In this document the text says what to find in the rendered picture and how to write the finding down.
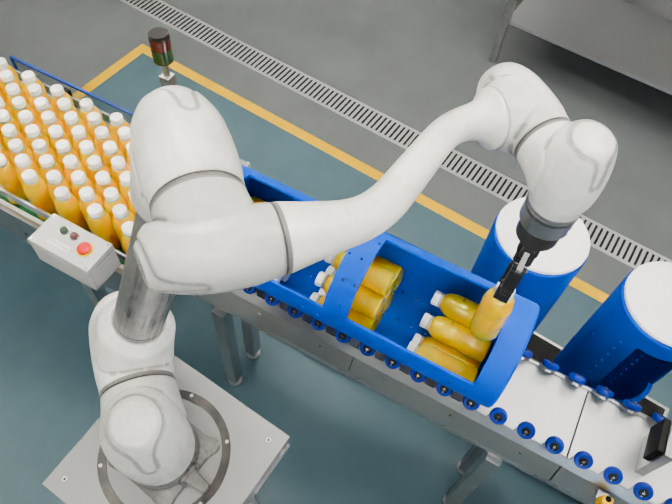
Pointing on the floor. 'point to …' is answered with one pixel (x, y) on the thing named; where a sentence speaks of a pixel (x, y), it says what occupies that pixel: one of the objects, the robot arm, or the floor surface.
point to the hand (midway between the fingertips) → (508, 282)
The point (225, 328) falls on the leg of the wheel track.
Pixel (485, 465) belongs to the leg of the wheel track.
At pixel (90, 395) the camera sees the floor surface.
